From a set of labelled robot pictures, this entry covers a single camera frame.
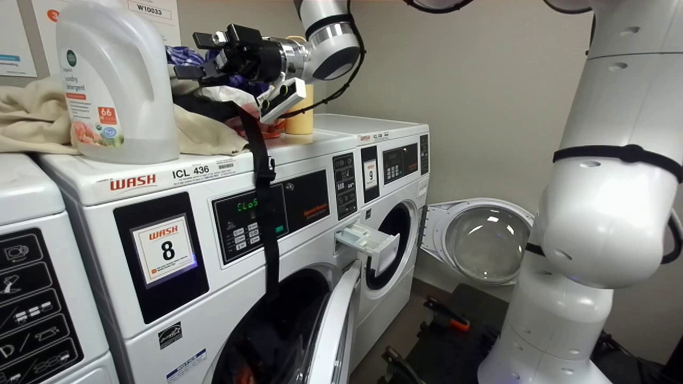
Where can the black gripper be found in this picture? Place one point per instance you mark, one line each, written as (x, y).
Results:
(266, 55)

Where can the white laundry detergent bottle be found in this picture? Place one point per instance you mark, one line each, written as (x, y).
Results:
(136, 85)

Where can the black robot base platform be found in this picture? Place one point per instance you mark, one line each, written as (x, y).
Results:
(455, 355)

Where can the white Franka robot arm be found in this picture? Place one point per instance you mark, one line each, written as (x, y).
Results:
(604, 214)

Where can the white washing machine numbered nine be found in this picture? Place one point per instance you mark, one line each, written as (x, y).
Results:
(385, 129)

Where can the white detergent drawer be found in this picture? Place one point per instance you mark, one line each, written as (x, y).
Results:
(371, 246)

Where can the white front-load washing machine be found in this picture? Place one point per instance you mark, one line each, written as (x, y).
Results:
(22, 185)

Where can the white washing machine numbered eight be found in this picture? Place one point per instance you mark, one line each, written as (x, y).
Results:
(130, 341)

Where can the white crumpled cloth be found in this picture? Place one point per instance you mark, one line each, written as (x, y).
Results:
(227, 97)

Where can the blue plaid cloth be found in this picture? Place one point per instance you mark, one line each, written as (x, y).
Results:
(183, 61)

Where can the orange floral fabric bag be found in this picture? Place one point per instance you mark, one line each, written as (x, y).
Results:
(274, 131)

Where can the orange white wash poster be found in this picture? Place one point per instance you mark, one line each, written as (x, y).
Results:
(43, 34)

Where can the number nine card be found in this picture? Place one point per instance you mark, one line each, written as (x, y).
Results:
(371, 173)

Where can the number eight card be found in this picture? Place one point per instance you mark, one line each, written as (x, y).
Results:
(168, 249)

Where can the beige cloth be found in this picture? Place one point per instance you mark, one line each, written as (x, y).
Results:
(29, 118)

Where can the white round washer door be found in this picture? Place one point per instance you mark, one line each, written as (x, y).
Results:
(488, 242)
(339, 326)

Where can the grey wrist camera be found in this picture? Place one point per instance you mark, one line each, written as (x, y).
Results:
(284, 97)

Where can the blue white wall poster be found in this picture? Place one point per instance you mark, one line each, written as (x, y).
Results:
(14, 34)

